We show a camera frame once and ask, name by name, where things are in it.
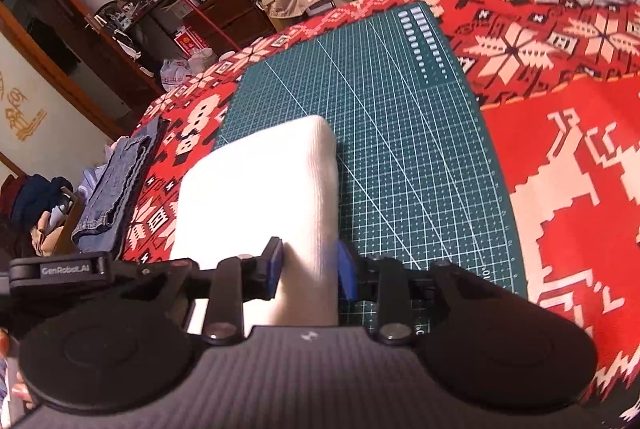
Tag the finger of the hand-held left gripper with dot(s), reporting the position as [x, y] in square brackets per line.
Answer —
[145, 270]

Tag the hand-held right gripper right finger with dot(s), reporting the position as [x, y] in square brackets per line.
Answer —
[346, 278]

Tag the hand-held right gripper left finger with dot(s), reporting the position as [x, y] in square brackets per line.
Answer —
[276, 268]

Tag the white knit vest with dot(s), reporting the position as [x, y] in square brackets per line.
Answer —
[260, 189]

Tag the person's left hand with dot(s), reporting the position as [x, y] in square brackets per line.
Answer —
[22, 391]

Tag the dark cloth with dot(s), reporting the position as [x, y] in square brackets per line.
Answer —
[37, 194]

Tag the blue jeans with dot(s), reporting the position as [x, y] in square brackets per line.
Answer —
[115, 189]

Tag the green cutting mat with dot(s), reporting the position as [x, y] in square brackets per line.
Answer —
[400, 134]

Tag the white plastic bag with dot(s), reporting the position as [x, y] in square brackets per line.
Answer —
[182, 69]

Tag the red box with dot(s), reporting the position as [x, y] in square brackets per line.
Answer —
[191, 41]

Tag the brown wooden cabinet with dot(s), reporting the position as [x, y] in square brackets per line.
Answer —
[230, 19]

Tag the red patterned blanket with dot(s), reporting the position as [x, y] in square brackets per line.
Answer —
[575, 159]

